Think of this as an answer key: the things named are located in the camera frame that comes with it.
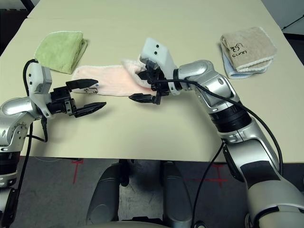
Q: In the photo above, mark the pink terry towel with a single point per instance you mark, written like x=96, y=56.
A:
x=111, y=78

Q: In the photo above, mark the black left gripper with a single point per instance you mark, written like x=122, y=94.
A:
x=59, y=99

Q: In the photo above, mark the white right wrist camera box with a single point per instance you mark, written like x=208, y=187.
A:
x=155, y=51

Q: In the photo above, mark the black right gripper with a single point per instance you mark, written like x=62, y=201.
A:
x=158, y=89

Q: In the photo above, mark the grey robot torso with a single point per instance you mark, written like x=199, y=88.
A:
x=126, y=223

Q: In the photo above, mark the folded beige towel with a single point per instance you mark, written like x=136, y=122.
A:
x=251, y=45

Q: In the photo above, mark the red tape floor cross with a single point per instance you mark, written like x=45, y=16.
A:
x=77, y=169

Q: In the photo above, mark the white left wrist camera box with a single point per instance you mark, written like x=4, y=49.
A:
x=40, y=78

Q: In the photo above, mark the folded light blue towel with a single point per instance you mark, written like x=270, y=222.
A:
x=231, y=72

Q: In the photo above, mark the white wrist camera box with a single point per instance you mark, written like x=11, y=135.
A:
x=155, y=51
x=40, y=78

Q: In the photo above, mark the black foam floor mats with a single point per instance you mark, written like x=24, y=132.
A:
x=9, y=26

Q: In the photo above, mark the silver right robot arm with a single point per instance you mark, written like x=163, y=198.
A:
x=213, y=80

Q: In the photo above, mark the folded green towel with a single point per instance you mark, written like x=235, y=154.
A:
x=59, y=50

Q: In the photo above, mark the grey robot left leg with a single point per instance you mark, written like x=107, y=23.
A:
x=107, y=194

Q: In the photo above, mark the black metal frame stand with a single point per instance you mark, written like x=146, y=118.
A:
x=288, y=25

